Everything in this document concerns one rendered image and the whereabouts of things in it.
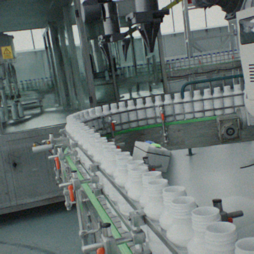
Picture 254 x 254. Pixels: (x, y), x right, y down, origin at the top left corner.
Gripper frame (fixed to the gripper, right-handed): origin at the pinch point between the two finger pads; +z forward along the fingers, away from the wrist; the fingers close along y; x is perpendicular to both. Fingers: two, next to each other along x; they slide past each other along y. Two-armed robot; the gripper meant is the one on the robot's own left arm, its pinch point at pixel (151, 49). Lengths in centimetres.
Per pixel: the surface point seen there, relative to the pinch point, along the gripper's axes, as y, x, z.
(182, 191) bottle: -12, -47, 25
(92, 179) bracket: -19.1, 5.2, 32.9
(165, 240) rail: -17, -51, 30
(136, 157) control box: -1.7, 22.5, 32.3
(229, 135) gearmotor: 78, 117, 48
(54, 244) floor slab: -27, 242, 139
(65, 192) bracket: -24, 49, 47
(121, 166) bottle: -15.0, -17.3, 25.7
